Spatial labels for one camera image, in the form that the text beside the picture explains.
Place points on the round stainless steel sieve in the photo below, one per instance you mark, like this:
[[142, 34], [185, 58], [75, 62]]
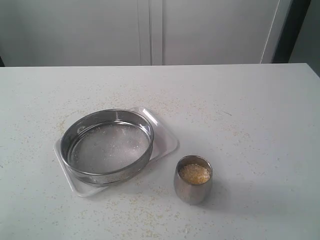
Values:
[[107, 147]]

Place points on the stainless steel cup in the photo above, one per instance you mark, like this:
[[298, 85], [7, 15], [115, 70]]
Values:
[[192, 194]]

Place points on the white plastic tray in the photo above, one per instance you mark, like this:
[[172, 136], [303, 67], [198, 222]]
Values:
[[165, 143]]

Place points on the yellow grain mixture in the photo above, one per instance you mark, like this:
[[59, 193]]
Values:
[[195, 174]]

